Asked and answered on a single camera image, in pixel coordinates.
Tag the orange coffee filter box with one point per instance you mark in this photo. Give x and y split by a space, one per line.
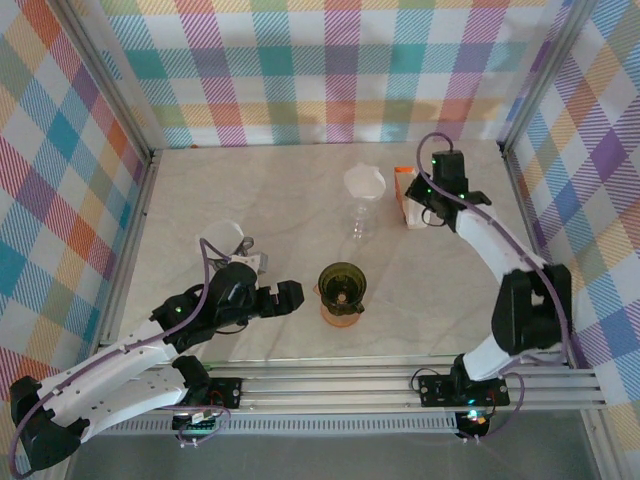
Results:
399 187

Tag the smoky grey plastic dripper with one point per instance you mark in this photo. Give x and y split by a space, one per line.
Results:
220 257

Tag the orange plastic dripper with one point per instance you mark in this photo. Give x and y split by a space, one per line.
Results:
337 321

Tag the dark green plastic dripper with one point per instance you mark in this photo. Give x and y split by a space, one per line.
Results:
345 280

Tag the clear plastic dripper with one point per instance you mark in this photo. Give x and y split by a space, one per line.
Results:
361 220

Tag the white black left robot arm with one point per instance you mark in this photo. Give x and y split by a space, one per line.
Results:
110 370

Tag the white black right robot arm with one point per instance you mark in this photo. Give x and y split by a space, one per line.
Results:
487 245

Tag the left green circuit board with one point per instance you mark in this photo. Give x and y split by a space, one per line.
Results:
200 425

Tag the green circuit board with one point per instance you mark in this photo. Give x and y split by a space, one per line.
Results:
475 417
200 425

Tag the right green circuit board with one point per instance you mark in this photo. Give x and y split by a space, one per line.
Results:
475 417

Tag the aluminium side rail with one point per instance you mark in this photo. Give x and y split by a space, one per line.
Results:
525 220
132 235

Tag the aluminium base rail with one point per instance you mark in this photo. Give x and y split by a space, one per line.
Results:
325 390

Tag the aluminium frame post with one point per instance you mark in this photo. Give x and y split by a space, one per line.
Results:
110 85
545 75

